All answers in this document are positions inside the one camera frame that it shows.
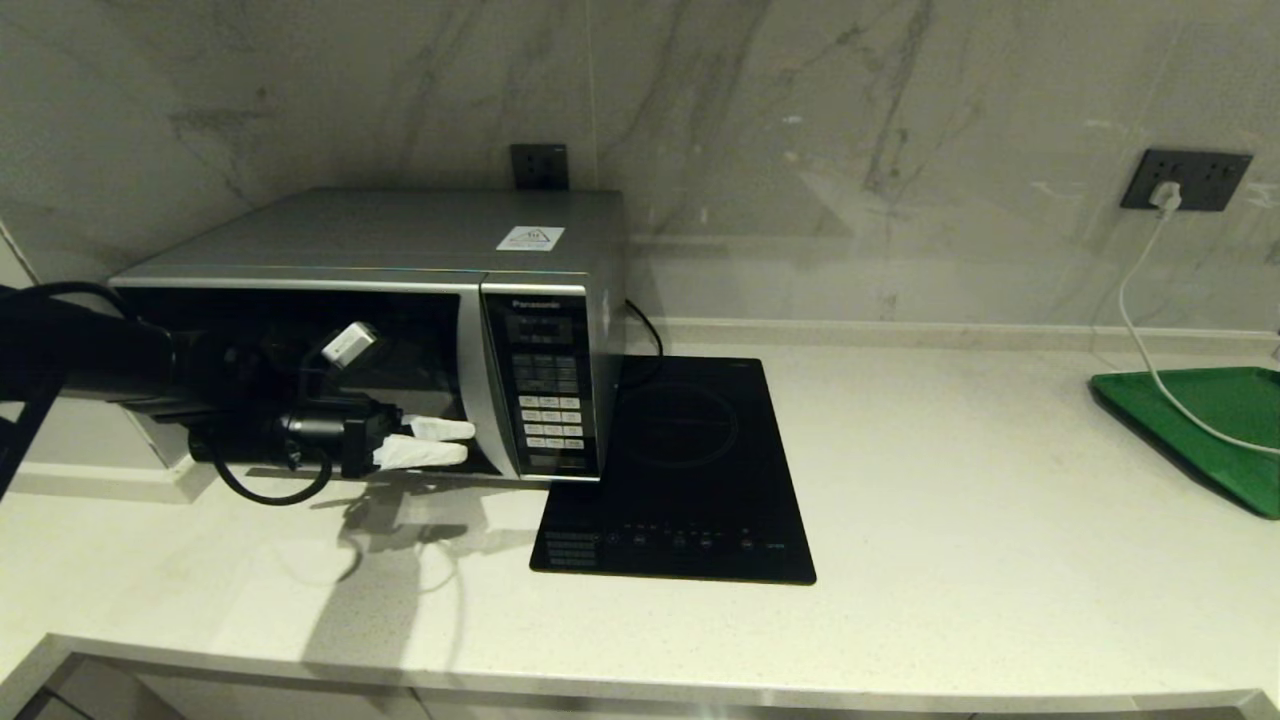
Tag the glass microwave door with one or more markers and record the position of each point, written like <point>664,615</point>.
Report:
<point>430,340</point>

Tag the silver Panasonic microwave body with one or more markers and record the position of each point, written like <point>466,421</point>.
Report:
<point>400,225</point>

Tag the white warning sticker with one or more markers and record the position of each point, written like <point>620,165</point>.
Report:
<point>530,238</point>

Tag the small silver box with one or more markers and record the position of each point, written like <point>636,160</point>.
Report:
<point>350,343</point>

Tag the black induction cooktop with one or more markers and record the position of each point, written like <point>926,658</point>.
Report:
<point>690,450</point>

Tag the black wide wall socket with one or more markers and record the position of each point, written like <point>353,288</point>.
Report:
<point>1212,178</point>

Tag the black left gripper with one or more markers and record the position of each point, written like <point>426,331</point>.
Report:
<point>340,430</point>

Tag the white power plug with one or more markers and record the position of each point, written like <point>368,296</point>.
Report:
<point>1165,196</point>

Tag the green plastic tray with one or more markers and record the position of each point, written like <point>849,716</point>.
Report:
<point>1230,410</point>

